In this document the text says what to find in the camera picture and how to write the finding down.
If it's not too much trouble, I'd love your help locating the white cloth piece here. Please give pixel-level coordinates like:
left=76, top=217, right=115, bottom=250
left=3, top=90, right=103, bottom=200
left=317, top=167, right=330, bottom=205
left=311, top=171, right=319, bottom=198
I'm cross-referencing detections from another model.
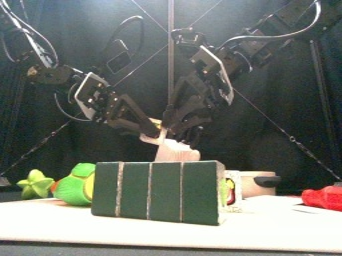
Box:
left=139, top=117, right=202, bottom=163

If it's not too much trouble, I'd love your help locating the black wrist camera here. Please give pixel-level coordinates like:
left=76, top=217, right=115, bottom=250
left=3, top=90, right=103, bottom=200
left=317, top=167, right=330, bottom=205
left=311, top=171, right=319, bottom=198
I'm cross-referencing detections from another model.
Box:
left=170, top=27, right=208, bottom=52
left=103, top=38, right=134, bottom=75

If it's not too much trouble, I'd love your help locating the vertical metal frame rod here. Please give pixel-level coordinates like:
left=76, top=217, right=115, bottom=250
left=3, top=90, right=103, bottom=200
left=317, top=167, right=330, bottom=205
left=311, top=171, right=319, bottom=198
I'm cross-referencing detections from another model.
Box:
left=166, top=0, right=176, bottom=106

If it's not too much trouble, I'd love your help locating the dark green ribbed box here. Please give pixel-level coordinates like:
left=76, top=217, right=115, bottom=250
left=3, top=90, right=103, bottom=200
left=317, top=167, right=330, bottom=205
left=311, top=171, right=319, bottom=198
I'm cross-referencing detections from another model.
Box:
left=90, top=160, right=227, bottom=227

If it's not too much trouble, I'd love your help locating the white bowl with black handle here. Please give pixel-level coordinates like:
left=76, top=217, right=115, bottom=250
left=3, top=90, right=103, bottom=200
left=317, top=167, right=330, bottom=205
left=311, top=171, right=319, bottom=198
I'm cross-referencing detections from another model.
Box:
left=239, top=170, right=283, bottom=199

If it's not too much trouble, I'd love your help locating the diagonal frame brace wire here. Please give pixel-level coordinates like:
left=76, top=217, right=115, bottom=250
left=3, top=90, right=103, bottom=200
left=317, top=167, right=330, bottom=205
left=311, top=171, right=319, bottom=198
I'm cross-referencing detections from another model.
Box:
left=127, top=0, right=342, bottom=183
left=0, top=0, right=226, bottom=178

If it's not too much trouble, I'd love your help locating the green star-shaped toy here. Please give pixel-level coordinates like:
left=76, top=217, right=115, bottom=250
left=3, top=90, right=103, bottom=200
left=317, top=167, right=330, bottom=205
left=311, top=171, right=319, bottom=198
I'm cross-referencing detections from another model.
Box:
left=16, top=168, right=56, bottom=201

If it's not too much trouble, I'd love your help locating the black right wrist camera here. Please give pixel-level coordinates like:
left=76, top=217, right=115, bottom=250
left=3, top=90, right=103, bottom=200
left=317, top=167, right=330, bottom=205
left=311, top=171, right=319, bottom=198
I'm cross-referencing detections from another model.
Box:
left=170, top=27, right=208, bottom=52

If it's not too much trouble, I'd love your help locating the green round toy fruit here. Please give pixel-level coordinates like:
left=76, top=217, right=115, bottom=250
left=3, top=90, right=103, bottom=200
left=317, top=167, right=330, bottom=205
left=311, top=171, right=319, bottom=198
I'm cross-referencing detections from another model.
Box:
left=52, top=162, right=98, bottom=207

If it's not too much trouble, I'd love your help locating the red toy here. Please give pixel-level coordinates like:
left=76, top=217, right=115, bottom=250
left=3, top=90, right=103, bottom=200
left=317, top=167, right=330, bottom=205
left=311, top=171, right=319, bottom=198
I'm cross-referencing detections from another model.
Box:
left=301, top=185, right=342, bottom=213

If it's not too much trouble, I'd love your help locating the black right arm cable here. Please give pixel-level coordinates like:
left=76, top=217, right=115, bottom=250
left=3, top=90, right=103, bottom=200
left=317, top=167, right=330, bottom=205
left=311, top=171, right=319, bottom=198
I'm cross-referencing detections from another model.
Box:
left=217, top=0, right=323, bottom=52

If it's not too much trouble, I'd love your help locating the black frame post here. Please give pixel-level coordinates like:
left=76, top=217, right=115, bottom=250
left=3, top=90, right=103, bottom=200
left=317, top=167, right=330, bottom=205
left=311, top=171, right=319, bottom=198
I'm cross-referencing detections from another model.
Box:
left=309, top=39, right=338, bottom=169

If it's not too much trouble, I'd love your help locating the white cube with colourful print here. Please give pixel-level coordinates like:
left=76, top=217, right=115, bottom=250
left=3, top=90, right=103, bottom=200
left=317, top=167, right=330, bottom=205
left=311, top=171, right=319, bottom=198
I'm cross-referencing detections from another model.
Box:
left=221, top=169, right=245, bottom=214

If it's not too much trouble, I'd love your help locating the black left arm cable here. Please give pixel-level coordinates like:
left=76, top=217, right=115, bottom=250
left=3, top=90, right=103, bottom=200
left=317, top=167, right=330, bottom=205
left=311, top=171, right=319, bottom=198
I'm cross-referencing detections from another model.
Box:
left=106, top=14, right=147, bottom=56

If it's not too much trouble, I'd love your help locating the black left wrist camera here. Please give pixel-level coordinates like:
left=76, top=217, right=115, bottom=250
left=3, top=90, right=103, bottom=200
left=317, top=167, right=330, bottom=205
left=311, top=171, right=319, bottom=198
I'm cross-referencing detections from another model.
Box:
left=103, top=38, right=134, bottom=75

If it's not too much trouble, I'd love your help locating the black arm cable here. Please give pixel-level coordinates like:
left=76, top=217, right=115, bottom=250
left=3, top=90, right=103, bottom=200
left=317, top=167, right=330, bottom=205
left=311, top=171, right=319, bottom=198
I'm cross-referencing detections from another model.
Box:
left=217, top=0, right=323, bottom=52
left=106, top=14, right=147, bottom=56

